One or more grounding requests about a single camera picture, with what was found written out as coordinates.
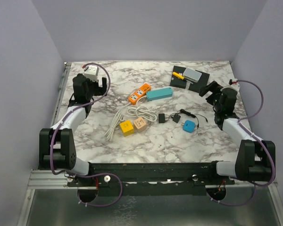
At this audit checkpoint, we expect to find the blue flat charger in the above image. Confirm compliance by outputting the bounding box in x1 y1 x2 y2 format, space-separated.
181 120 196 133

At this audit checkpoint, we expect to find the black power adapter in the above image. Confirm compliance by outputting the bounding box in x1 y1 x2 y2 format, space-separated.
158 113 166 123

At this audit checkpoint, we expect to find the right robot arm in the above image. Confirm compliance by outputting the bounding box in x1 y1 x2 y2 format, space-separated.
199 80 275 186

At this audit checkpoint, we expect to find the teal power strip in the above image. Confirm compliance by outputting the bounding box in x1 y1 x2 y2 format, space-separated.
146 88 173 101

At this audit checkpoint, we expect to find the aluminium frame rail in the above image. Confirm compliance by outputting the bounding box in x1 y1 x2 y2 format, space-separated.
27 170 97 190

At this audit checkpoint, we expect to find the purple cable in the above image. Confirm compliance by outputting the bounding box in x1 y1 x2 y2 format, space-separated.
49 63 123 208
208 80 276 207

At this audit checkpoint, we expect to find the white orange-strip cable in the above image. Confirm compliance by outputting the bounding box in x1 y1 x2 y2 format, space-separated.
104 98 147 142

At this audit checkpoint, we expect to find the black plug adapter with cable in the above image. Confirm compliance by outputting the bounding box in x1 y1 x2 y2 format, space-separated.
168 108 208 129

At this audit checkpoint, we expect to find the beige cube socket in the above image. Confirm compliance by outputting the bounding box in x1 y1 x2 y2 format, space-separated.
133 117 147 133

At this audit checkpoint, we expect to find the yellow cube socket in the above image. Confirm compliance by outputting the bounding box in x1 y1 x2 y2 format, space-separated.
119 120 134 137

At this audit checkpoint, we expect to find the grey rectangular box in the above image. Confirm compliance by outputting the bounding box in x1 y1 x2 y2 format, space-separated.
183 68 202 82

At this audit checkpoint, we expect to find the white teal-strip cable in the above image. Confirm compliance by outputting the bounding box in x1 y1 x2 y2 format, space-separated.
126 97 158 122

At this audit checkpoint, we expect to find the yellow handled screwdriver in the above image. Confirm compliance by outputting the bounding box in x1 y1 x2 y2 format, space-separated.
172 72 194 84

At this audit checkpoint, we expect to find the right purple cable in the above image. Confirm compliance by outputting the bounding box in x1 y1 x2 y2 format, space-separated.
208 80 276 207

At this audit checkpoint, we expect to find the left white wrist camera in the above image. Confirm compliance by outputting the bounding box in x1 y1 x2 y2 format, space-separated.
83 65 99 81

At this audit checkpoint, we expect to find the orange power strip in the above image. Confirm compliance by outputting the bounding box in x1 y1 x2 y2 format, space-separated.
128 83 151 105

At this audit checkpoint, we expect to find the black mat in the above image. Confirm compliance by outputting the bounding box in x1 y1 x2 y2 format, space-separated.
170 66 210 93

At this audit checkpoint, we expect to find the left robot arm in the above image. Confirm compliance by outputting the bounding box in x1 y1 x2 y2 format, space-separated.
39 73 109 186

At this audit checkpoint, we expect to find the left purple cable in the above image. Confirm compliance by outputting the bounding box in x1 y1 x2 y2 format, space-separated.
49 63 123 208

